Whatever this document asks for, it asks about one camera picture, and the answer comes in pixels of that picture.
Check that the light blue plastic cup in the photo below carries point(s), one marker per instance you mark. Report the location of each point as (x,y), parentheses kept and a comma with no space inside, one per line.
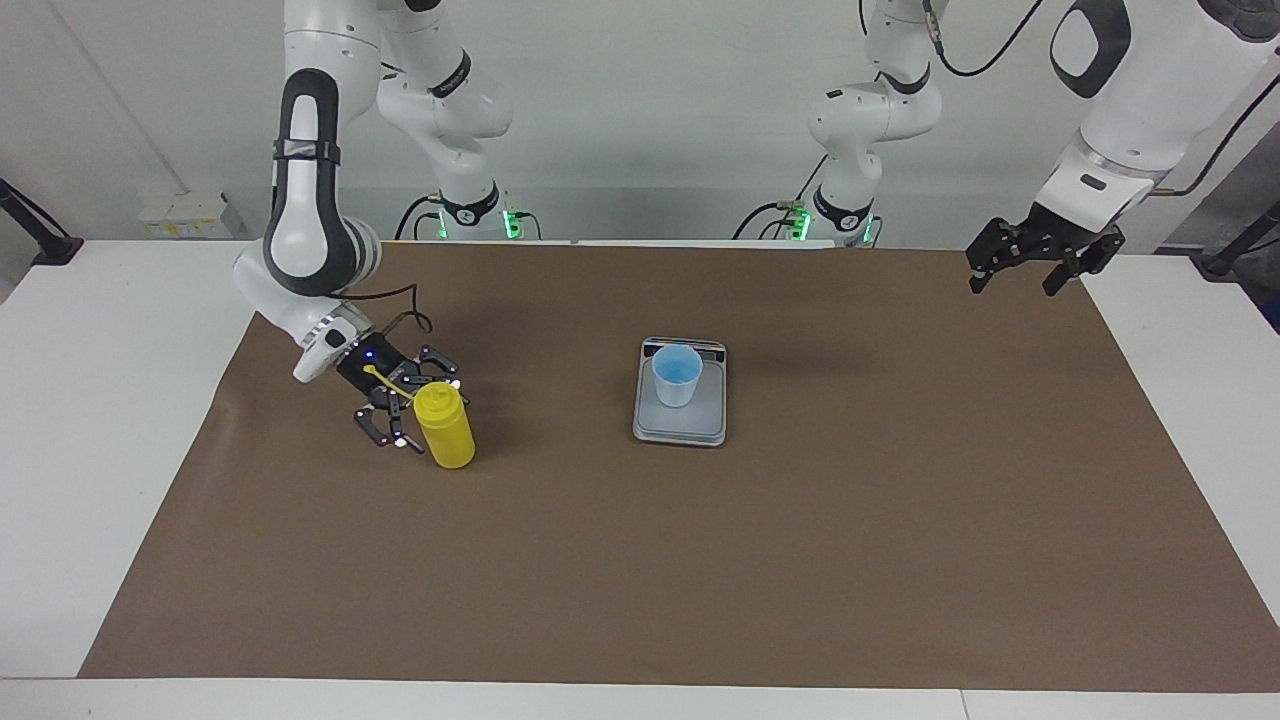
(677,385)

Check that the black clamp stand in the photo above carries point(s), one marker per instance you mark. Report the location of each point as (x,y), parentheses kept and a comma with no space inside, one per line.
(1220,262)
(55,248)

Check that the white wall outlet box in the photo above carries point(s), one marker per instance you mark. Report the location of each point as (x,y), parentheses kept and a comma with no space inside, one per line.
(185,215)

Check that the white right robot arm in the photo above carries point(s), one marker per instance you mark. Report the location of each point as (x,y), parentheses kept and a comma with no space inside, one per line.
(310,230)

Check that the brown paper table mat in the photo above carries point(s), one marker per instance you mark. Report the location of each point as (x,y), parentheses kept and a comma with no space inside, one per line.
(640,560)

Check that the yellow squeeze bottle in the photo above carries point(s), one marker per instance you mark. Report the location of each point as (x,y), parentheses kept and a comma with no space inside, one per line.
(448,440)

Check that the silver digital kitchen scale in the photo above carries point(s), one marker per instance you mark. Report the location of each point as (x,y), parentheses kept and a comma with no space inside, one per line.
(690,425)

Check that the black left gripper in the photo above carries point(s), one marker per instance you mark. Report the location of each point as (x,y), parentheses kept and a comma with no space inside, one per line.
(1055,230)

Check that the dark blue object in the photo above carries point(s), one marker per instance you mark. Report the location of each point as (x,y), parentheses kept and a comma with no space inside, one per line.
(1274,315)

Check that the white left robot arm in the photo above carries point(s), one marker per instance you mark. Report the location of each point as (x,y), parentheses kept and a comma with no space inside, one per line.
(1140,90)

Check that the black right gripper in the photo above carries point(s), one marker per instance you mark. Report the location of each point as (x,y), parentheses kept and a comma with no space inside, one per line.
(375,365)

